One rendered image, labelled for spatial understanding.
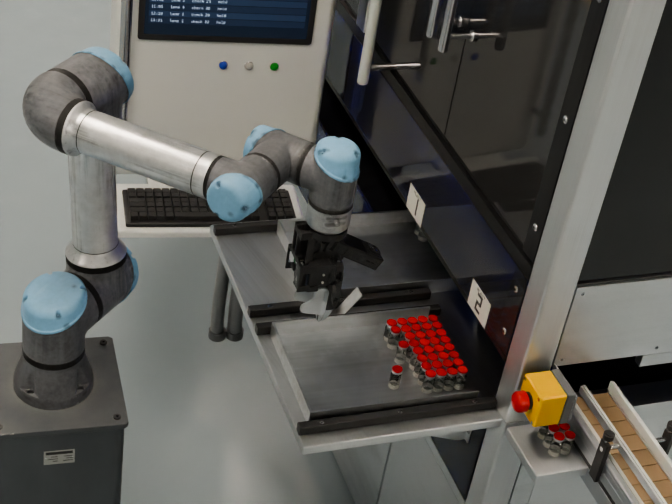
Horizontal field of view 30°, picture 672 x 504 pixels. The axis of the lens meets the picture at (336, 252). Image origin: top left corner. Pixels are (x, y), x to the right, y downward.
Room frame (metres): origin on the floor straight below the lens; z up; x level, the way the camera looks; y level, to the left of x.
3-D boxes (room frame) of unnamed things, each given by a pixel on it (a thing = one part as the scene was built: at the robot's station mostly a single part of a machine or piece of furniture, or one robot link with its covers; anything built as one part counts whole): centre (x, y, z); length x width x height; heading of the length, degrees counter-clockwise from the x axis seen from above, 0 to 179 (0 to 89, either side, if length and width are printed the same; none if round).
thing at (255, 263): (2.05, -0.08, 0.87); 0.70 x 0.48 x 0.02; 24
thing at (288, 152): (1.76, 0.12, 1.39); 0.11 x 0.11 x 0.08; 69
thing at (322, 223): (1.74, 0.02, 1.32); 0.08 x 0.08 x 0.05
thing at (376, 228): (2.23, -0.07, 0.90); 0.34 x 0.26 x 0.04; 114
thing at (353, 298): (2.01, 0.00, 0.91); 0.14 x 0.03 x 0.06; 114
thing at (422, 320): (1.93, -0.23, 0.90); 0.18 x 0.02 x 0.05; 24
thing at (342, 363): (1.87, -0.11, 0.90); 0.34 x 0.26 x 0.04; 114
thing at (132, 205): (2.43, 0.31, 0.82); 0.40 x 0.14 x 0.02; 107
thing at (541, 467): (1.74, -0.46, 0.87); 0.14 x 0.13 x 0.02; 114
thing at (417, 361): (1.91, -0.19, 0.90); 0.18 x 0.02 x 0.05; 24
